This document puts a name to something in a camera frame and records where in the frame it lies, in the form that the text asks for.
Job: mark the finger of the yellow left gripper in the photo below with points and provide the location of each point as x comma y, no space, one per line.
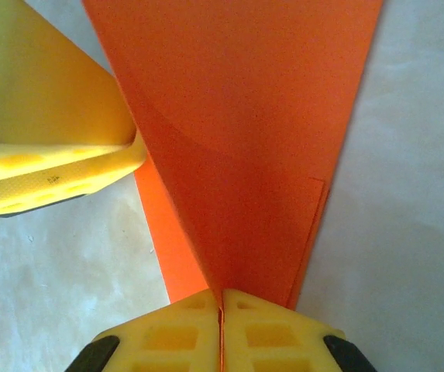
43,116

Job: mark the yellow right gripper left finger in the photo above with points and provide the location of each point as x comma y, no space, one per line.
167,341

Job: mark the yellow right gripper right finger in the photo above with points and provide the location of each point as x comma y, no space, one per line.
276,341

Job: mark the orange paper sheet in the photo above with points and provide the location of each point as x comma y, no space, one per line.
237,135

